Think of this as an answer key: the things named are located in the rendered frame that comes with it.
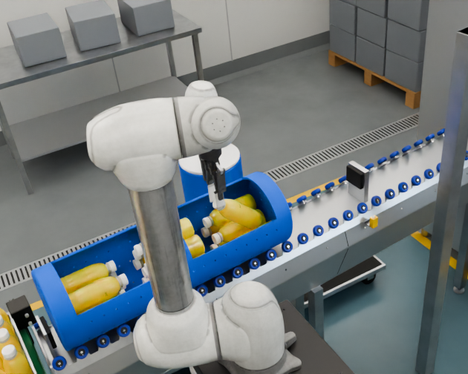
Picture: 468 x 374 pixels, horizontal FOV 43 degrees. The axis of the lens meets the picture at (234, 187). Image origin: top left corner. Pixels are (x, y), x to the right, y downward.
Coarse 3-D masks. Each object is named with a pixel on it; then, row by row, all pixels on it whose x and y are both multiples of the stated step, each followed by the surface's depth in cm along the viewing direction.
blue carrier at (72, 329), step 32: (224, 192) 225; (256, 192) 228; (192, 224) 225; (288, 224) 212; (64, 256) 194; (96, 256) 207; (128, 256) 215; (224, 256) 202; (64, 288) 180; (128, 288) 212; (64, 320) 178; (96, 320) 184; (128, 320) 194
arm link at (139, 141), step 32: (96, 128) 120; (128, 128) 119; (160, 128) 119; (96, 160) 122; (128, 160) 121; (160, 160) 122; (160, 192) 129; (160, 224) 133; (160, 256) 138; (160, 288) 143; (160, 320) 148; (192, 320) 148; (160, 352) 151; (192, 352) 152
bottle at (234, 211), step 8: (224, 200) 202; (232, 200) 204; (224, 208) 202; (232, 208) 203; (240, 208) 205; (248, 208) 209; (224, 216) 204; (232, 216) 204; (240, 216) 205; (248, 216) 208; (256, 216) 211; (240, 224) 210; (248, 224) 210; (256, 224) 212
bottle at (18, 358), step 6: (18, 354) 179; (6, 360) 177; (12, 360) 177; (18, 360) 178; (24, 360) 179; (6, 366) 177; (12, 366) 177; (18, 366) 177; (24, 366) 179; (6, 372) 178; (12, 372) 177; (18, 372) 178; (24, 372) 179; (30, 372) 183
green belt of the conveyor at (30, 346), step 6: (24, 330) 212; (24, 336) 209; (24, 342) 206; (30, 342) 207; (30, 348) 204; (30, 354) 201; (36, 354) 203; (36, 360) 200; (36, 366) 197; (42, 366) 199; (36, 372) 195; (42, 372) 196
